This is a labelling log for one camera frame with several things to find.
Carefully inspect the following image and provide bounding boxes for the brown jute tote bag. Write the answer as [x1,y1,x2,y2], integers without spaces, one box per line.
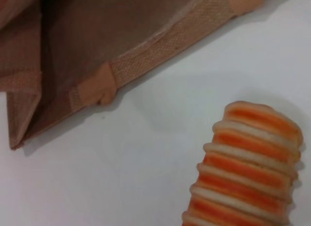
[0,0,269,151]

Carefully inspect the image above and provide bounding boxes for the orange striped bread loaf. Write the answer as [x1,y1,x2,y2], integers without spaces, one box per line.
[181,101,304,226]

